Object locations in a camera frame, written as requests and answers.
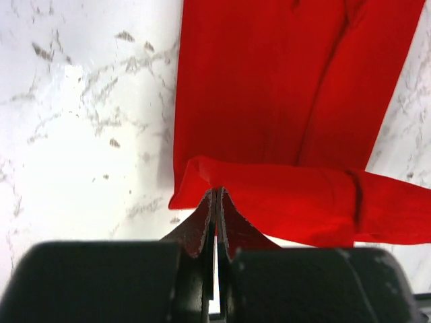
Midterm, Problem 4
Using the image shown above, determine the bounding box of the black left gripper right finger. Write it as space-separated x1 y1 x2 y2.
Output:
215 187 281 322

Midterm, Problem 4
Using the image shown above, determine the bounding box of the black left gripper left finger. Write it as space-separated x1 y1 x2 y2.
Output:
158 189 216 322

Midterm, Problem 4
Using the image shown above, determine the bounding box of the bright red t shirt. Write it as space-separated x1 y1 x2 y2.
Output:
168 1 430 247

